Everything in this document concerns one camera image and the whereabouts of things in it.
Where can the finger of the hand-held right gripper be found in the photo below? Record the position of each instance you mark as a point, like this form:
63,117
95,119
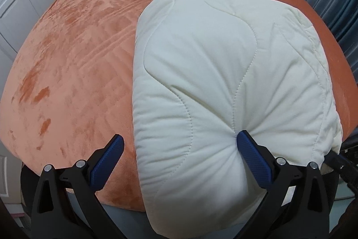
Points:
335,162

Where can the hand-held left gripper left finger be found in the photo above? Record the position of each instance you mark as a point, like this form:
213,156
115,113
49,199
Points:
107,163

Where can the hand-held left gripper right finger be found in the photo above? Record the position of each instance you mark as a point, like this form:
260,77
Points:
253,160

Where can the cream quilted padded garment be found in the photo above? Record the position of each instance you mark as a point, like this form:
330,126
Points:
209,73

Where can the orange velvet bed blanket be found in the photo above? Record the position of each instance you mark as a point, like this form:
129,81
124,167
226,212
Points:
70,73

